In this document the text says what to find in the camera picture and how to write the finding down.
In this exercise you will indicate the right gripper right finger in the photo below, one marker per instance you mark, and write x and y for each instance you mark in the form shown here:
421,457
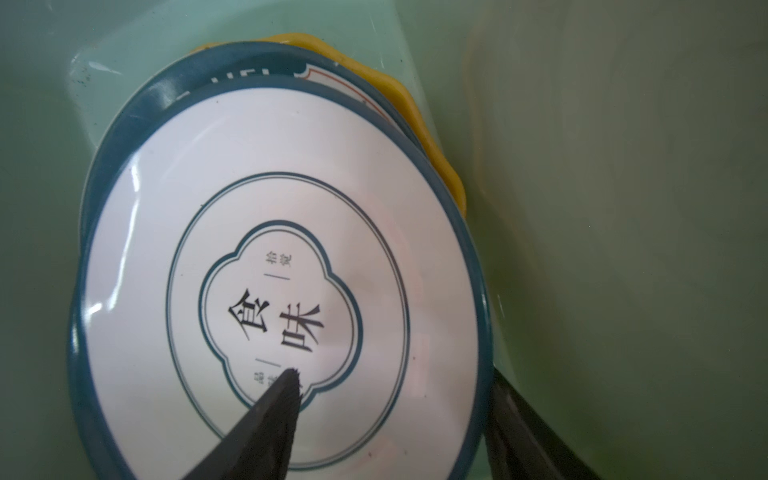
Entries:
520,445

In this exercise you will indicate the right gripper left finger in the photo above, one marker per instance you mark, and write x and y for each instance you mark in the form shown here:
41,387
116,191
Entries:
259,445

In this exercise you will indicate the white plate black line pattern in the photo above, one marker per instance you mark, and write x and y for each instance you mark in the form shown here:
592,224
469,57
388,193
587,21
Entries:
263,224

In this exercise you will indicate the yellow polka dot plate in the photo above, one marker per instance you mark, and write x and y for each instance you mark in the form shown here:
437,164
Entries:
431,161

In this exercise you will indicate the large green rim lettered plate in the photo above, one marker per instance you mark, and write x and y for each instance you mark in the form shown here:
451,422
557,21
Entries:
302,58

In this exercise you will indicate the light green plastic bin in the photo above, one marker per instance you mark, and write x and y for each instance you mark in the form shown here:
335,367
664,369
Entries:
614,155

